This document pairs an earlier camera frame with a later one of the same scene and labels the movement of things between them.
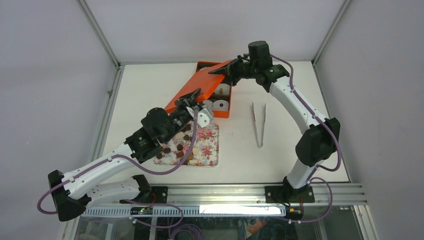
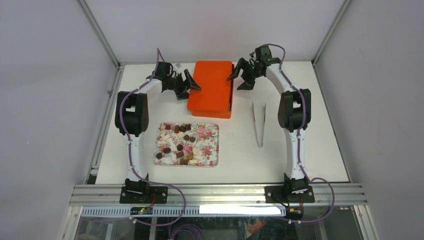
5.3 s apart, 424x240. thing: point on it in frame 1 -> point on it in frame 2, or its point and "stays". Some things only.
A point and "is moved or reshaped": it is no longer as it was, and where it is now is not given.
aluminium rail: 196,195 stays
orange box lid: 207,82 is moved or reshaped
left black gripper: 188,100 -> 188,83
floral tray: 205,152 stays
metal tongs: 260,144 stays
